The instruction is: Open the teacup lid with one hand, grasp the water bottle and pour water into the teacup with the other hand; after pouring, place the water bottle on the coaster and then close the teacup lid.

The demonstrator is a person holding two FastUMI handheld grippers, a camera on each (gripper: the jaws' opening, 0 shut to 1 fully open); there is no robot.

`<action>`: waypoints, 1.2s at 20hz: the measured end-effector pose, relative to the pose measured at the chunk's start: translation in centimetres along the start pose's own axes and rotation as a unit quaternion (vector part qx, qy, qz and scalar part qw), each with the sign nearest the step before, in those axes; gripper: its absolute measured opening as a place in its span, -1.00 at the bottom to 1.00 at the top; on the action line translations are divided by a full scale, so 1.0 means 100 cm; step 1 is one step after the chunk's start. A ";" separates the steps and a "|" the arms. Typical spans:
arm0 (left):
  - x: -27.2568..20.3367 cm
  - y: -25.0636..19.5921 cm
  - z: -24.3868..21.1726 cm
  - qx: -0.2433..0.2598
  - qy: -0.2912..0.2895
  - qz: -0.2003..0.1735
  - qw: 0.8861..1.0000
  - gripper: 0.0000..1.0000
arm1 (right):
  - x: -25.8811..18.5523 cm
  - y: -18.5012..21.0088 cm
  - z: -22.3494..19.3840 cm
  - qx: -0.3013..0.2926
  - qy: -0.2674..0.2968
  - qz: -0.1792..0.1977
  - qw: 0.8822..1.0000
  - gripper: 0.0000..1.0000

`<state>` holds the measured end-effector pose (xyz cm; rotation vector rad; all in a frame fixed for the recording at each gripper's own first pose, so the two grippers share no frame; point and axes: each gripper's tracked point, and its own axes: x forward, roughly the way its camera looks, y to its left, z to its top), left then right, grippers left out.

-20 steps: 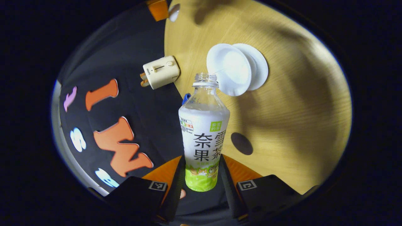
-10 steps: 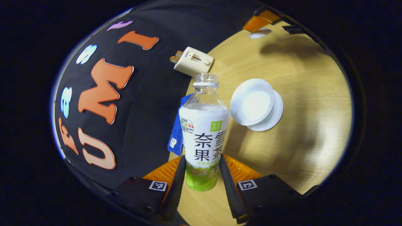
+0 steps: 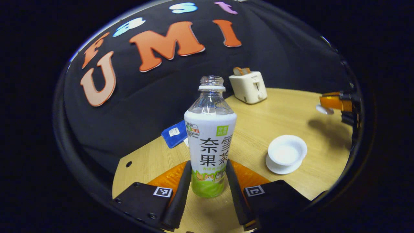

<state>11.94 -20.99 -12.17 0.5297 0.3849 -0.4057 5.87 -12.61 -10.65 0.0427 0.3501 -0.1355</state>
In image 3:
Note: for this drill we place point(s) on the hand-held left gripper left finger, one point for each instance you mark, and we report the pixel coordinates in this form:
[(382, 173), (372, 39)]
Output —
[(179, 200)]

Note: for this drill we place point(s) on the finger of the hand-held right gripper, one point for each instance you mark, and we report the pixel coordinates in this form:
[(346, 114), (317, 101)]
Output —
[(334, 103)]

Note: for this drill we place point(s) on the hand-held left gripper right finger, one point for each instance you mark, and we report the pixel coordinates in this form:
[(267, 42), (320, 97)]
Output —
[(237, 200)]

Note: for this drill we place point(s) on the clear water bottle white label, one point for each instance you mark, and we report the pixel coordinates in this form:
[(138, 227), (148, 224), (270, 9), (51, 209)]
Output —
[(210, 142)]

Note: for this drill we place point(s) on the white teacup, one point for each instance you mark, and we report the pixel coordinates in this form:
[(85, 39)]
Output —
[(286, 152)]

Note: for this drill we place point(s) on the white saucer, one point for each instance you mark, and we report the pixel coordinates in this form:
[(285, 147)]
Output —
[(281, 170)]

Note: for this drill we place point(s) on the black table grommet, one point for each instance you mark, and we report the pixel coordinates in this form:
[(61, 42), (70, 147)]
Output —
[(128, 164)]

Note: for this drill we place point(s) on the blue towel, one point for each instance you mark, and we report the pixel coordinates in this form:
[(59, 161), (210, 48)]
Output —
[(174, 133)]

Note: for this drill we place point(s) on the white toaster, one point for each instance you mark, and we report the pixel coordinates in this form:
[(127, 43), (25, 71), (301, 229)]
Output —
[(249, 87)]

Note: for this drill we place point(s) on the brown toast slice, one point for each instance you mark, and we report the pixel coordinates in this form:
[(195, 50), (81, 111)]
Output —
[(237, 71), (247, 70)]

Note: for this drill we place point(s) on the black backdrop cloth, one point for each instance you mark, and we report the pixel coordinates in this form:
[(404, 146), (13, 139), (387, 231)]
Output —
[(145, 106)]

